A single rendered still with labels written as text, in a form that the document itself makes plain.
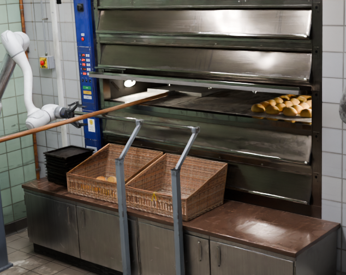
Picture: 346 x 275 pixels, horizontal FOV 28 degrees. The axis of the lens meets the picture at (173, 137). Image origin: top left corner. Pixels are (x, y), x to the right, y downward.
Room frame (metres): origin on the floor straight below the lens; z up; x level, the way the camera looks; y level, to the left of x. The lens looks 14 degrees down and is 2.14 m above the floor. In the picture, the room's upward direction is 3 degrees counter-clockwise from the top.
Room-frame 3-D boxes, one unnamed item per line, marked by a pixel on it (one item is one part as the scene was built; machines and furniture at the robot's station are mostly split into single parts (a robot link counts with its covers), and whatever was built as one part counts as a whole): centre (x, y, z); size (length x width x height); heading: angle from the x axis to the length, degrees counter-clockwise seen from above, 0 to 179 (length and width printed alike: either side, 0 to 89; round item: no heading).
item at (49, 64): (5.61, 1.00, 1.46); 0.10 x 0.07 x 0.10; 50
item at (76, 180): (4.85, 0.44, 0.72); 0.56 x 0.49 x 0.28; 51
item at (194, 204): (4.46, 0.00, 0.72); 0.56 x 0.49 x 0.28; 50
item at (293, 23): (4.68, -0.17, 1.80); 1.79 x 0.11 x 0.19; 50
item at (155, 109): (4.70, -0.18, 1.16); 1.80 x 0.06 x 0.04; 50
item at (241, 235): (4.53, 0.10, 0.29); 2.42 x 0.56 x 0.58; 50
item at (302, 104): (4.64, -0.90, 1.21); 0.61 x 0.48 x 0.06; 140
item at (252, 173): (4.68, -0.17, 0.76); 1.79 x 0.11 x 0.19; 50
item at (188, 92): (5.54, -0.13, 1.20); 0.55 x 0.36 x 0.03; 51
